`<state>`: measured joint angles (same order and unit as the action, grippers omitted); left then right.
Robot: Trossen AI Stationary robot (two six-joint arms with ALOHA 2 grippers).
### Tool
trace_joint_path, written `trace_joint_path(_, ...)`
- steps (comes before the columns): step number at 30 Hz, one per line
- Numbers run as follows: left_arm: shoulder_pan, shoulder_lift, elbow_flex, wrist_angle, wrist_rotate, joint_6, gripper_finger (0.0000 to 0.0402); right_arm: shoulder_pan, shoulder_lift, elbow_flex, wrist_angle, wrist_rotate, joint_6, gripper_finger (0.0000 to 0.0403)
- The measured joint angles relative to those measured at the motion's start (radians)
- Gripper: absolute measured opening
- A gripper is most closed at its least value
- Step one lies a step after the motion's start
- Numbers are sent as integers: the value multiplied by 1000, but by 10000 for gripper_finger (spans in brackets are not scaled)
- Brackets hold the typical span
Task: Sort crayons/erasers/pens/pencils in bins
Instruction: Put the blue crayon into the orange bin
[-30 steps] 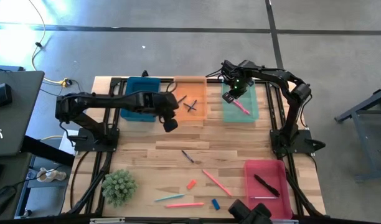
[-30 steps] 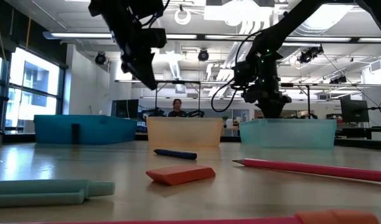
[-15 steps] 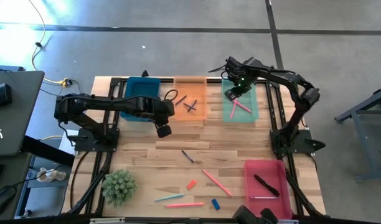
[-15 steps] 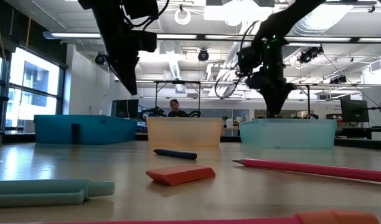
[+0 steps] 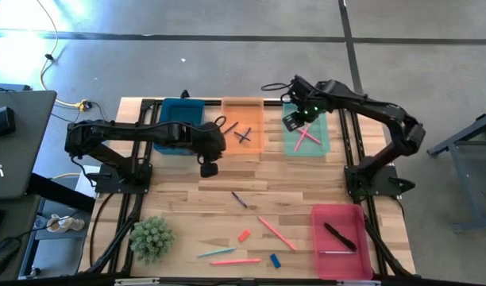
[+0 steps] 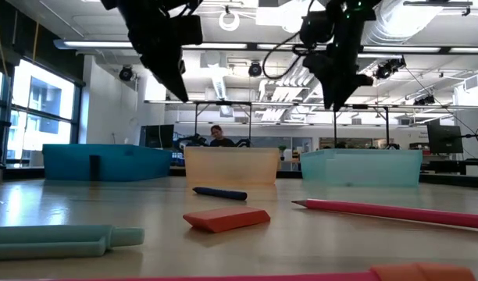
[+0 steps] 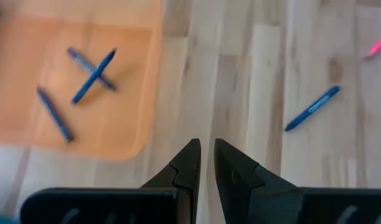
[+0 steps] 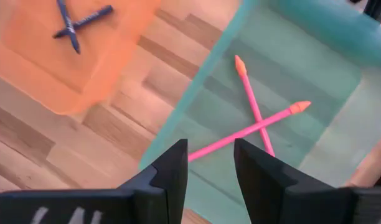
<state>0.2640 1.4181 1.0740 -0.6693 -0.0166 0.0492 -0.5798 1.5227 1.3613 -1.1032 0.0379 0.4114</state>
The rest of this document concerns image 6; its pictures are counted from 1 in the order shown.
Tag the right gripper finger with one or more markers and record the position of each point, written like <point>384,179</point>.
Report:
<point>338,93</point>

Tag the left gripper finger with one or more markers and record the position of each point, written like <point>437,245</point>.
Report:
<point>172,78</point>

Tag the dark crayon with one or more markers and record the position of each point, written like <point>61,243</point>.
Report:
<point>221,193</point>

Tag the pink pencil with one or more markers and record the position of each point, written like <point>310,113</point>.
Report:
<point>418,273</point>
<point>399,212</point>

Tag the orange eraser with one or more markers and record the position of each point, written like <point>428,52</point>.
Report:
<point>227,219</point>

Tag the teal pen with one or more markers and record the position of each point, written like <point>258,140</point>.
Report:
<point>47,238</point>

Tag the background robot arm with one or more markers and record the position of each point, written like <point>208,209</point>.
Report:
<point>192,141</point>
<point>243,143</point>

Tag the long ceiling light strip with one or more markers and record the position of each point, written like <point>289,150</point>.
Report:
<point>223,45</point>

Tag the black computer monitor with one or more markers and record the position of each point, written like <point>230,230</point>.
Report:
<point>157,136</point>
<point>444,138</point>

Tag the teal translucent plastic bin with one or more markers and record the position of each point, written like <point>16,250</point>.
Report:
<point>360,168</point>

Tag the small potted plant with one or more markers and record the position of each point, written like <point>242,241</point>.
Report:
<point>282,148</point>

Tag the person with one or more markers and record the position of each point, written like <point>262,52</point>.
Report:
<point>222,142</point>

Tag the blue plastic bin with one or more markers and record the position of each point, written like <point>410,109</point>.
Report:
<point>125,164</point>

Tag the orange translucent plastic bin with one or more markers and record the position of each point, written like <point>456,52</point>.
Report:
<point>231,166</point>

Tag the large window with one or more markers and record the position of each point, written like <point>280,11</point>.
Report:
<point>43,93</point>

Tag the black metal rig frame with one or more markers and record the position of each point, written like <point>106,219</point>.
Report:
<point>360,106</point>
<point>223,103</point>

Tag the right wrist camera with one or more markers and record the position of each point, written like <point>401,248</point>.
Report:
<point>316,27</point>

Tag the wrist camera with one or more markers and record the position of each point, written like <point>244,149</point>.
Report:
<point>316,27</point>
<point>192,30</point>

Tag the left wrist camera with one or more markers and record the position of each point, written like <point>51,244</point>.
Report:
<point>192,30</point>

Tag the black hanging camera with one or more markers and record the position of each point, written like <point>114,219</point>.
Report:
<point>255,70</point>
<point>385,70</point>
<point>126,73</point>

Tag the silver ventilation duct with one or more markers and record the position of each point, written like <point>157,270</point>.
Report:
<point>399,23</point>

